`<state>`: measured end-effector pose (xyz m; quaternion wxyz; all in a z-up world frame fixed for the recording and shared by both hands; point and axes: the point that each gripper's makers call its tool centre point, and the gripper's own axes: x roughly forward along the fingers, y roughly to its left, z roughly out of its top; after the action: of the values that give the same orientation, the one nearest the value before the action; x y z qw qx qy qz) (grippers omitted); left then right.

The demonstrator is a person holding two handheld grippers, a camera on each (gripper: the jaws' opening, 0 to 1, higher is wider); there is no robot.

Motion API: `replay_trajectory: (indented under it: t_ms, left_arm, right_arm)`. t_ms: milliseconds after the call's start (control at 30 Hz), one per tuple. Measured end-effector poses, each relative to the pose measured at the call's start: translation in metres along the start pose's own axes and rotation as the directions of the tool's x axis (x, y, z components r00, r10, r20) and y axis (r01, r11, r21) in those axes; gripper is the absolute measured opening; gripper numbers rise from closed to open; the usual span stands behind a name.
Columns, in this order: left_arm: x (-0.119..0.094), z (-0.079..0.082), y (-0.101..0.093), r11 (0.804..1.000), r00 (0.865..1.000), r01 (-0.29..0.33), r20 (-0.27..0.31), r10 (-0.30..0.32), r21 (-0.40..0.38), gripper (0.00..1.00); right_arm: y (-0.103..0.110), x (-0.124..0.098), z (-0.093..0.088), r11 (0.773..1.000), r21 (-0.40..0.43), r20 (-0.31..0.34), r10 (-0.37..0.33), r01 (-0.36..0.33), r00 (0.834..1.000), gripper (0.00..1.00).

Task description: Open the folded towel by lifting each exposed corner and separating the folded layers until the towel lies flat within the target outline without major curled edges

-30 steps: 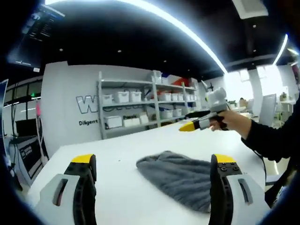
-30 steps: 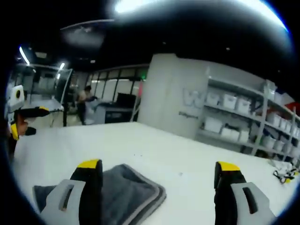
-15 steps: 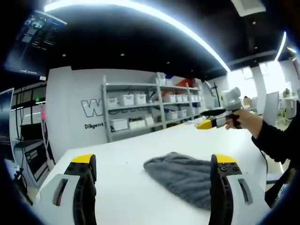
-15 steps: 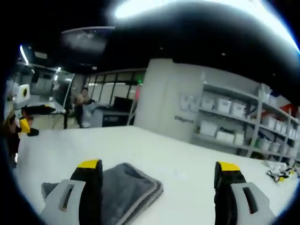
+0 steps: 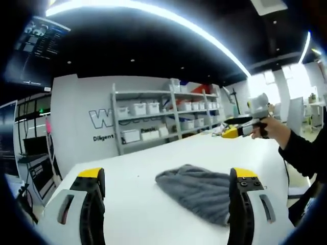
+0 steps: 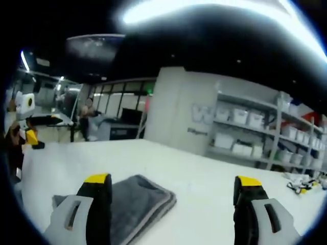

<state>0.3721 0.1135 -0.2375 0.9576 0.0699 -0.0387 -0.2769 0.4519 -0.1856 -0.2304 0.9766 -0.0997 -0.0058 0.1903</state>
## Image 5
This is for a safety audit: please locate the grey towel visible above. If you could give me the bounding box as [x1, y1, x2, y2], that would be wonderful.
[155, 164, 232, 227]

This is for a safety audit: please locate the ceiling air vent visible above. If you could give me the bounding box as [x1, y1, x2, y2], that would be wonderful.
[250, 0, 288, 8]

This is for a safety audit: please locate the short ceiling light strip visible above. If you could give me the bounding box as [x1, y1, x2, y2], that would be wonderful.
[298, 31, 312, 64]

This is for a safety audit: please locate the long ceiling light strip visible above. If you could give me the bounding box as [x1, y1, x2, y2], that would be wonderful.
[45, 5, 252, 77]

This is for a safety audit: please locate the black display screen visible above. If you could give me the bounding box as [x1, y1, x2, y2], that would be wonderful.
[22, 136, 52, 157]

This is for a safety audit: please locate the row of white storage bins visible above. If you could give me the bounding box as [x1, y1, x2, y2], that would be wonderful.
[116, 79, 220, 142]

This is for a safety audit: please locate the grey metal shelf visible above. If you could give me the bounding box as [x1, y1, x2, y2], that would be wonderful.
[110, 78, 222, 156]

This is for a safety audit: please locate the black pole stand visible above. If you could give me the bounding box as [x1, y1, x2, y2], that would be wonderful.
[230, 87, 241, 115]

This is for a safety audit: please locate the hanging overhead monitor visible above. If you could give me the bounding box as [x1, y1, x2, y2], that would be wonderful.
[4, 15, 72, 87]

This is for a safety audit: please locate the person's right hand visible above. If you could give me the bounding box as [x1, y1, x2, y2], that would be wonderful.
[250, 117, 292, 149]

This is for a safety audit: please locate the grey equipment cabinet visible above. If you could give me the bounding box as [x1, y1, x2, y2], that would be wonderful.
[28, 153, 63, 201]

